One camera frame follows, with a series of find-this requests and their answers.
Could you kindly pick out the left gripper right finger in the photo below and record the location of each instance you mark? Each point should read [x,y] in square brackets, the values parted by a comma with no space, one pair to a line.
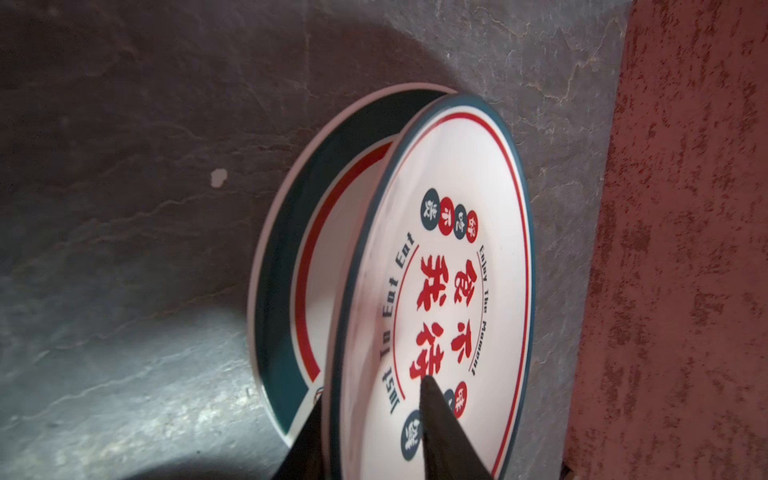
[448,453]

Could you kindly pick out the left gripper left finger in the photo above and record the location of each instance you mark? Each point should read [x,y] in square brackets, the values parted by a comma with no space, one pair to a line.
[305,458]

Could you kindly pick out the white plate red characters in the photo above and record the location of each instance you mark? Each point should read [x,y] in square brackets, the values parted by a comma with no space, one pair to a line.
[439,283]

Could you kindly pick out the green band red ring plate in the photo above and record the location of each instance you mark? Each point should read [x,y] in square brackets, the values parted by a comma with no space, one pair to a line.
[309,229]

